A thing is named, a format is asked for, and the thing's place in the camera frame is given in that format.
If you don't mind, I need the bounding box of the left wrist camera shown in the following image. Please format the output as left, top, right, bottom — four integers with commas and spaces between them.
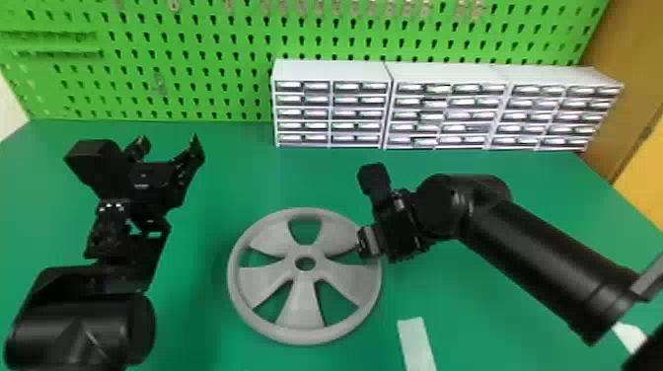
63, 139, 135, 201

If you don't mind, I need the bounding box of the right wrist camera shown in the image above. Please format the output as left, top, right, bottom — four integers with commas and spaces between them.
356, 162, 394, 209

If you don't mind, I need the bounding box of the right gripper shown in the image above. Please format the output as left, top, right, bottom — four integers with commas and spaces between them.
355, 187, 432, 263

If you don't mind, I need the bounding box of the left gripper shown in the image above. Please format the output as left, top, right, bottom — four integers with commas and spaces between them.
121, 133, 207, 215

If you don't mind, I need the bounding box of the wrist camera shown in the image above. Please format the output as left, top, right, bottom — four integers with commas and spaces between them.
356, 162, 394, 209
63, 139, 135, 201

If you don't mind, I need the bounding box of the white drawer cabinet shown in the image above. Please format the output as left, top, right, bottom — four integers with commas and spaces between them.
488, 63, 625, 154
269, 57, 394, 150
383, 61, 512, 152

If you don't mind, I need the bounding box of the grey wheel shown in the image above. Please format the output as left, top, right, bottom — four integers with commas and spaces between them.
226, 206, 384, 347

